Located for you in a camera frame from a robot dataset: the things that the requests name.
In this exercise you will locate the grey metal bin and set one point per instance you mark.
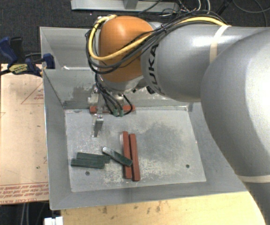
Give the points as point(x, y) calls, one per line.
point(167, 137)

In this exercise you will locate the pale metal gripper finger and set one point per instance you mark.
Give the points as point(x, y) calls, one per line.
point(98, 126)
point(94, 97)

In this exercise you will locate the brown cardboard board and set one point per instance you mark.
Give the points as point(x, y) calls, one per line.
point(22, 135)

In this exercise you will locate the red-brown flat block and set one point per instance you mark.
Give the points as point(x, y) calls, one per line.
point(93, 109)
point(134, 158)
point(126, 144)

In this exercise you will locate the dark green flat block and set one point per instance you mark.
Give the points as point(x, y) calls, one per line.
point(87, 164)
point(117, 156)
point(90, 155)

